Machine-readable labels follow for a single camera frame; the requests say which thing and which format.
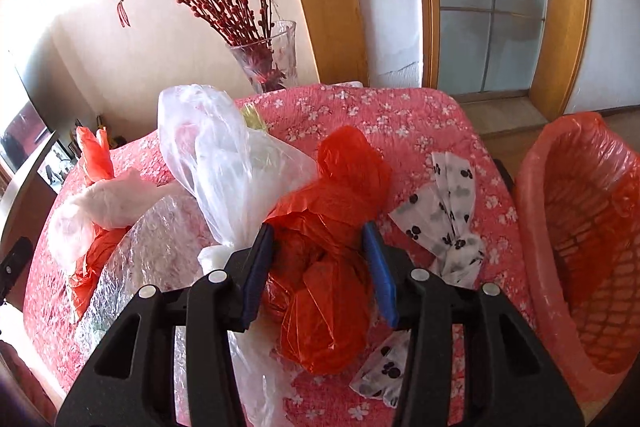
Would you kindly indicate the clear bubble wrap sheet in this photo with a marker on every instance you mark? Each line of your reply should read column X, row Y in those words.
column 161, row 249

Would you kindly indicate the large orange plastic bag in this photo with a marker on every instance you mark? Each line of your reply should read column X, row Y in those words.
column 97, row 167

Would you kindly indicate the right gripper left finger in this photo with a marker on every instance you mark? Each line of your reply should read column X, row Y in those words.
column 129, row 378

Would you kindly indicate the black television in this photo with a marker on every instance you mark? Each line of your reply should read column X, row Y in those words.
column 21, row 129

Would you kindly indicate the white plastic bag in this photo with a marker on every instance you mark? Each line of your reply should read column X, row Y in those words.
column 237, row 174
column 129, row 199

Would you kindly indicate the red lined trash basket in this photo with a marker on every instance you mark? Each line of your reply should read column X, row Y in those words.
column 577, row 198

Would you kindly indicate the dark wooden tv cabinet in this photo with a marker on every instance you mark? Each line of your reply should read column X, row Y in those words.
column 25, row 206

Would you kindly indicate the glass vase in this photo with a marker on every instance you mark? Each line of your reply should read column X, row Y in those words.
column 270, row 64

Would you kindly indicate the pink floral tablecloth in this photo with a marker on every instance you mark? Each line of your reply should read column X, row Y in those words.
column 405, row 125

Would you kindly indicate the small orange plastic bag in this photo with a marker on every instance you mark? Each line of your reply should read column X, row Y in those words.
column 318, row 288

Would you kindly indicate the olive paw print bag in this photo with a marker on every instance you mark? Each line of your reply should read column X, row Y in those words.
column 252, row 118

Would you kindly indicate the white paw print bag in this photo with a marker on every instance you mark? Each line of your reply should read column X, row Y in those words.
column 438, row 217

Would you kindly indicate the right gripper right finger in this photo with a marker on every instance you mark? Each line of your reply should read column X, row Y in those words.
column 509, row 377

